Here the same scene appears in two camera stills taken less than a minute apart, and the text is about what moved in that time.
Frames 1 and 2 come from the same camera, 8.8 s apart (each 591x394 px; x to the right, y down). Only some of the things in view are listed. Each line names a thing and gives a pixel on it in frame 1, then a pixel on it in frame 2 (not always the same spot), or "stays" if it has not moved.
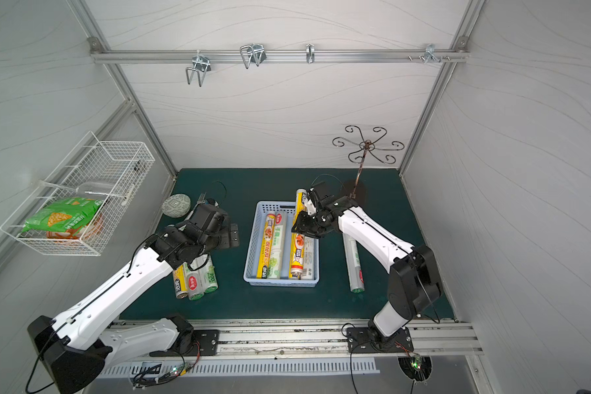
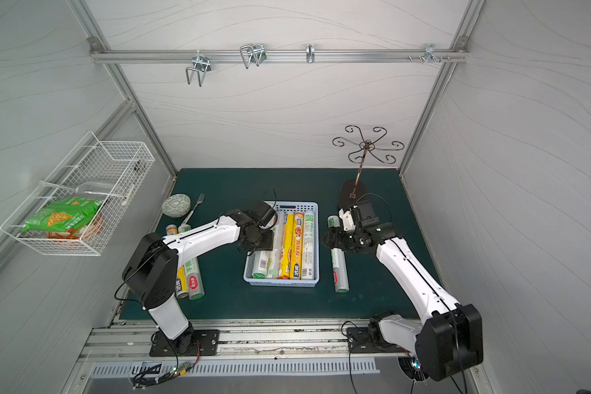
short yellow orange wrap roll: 296,258 → 286,263
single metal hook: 310,53 stays
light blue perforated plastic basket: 254,245 stays
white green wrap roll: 277,245 stays
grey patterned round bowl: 176,205 stays
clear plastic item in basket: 93,188 stays
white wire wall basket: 70,208 stays
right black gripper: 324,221 → 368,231
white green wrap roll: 353,263 → 338,263
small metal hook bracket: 430,52 stays
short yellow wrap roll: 180,281 stays
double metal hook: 253,52 stays
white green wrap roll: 208,276 → 260,264
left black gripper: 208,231 → 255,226
